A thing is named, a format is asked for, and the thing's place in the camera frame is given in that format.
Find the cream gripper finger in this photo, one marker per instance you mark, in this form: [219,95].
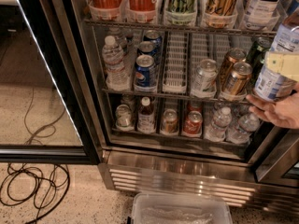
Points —
[283,63]

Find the water bottle bottom right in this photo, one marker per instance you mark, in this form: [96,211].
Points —
[240,131]

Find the water bottle bottom shelf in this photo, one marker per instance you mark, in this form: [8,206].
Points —
[216,129]

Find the water bottle shelf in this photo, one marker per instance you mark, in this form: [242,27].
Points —
[120,37]
[216,129]
[113,56]

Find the empty white shelf tray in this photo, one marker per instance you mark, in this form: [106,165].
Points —
[175,65]

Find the stainless steel fridge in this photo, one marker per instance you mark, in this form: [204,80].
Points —
[257,174]

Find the gold can bottom shelf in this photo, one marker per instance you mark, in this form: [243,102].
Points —
[169,124]

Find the brown tea bottle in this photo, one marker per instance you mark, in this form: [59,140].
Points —
[146,118]

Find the rear water bottle middle shelf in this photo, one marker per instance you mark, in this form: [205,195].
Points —
[120,37]

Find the front water bottle middle shelf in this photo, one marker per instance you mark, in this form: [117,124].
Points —
[113,56]

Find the open glass fridge door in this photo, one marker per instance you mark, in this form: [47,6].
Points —
[47,110]

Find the person's bare hand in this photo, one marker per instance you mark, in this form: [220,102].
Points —
[284,114]

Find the middle green can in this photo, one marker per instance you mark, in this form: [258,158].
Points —
[256,68]

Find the rear green can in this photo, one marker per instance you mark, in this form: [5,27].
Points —
[259,45]

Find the rear copper can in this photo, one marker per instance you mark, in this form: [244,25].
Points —
[233,56]

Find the copper can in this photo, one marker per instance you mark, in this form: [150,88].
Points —
[233,56]
[234,87]

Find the front copper can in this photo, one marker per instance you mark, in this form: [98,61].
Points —
[234,87]

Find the silver white can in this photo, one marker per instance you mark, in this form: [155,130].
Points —
[204,79]

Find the front red can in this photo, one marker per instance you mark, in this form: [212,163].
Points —
[192,125]

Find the rear Pepsi can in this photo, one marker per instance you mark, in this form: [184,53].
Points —
[155,37]

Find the pepsi can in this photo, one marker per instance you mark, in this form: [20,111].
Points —
[155,37]
[146,48]
[145,74]

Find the front Pepsi can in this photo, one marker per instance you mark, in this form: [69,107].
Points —
[145,74]

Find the middle Pepsi can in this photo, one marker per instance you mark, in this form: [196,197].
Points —
[146,48]

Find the silver can bottom left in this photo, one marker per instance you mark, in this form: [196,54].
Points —
[124,118]

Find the clear plastic bin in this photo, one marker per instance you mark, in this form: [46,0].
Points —
[158,208]

